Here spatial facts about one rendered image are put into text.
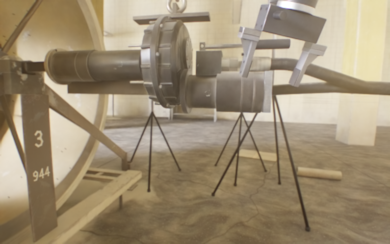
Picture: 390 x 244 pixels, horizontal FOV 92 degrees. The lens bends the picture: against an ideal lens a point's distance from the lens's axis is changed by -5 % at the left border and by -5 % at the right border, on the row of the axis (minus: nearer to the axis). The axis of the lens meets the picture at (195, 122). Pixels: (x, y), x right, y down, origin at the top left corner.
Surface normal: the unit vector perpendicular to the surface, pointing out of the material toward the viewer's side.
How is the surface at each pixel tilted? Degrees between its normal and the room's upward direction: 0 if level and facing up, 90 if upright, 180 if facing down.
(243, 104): 124
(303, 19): 113
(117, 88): 90
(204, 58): 90
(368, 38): 90
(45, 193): 90
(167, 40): 70
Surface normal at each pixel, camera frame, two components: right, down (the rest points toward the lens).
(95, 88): -0.18, 0.11
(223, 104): -0.16, 0.64
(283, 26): 0.08, 0.50
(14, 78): 0.98, 0.04
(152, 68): -0.18, 0.34
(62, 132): -0.14, -0.43
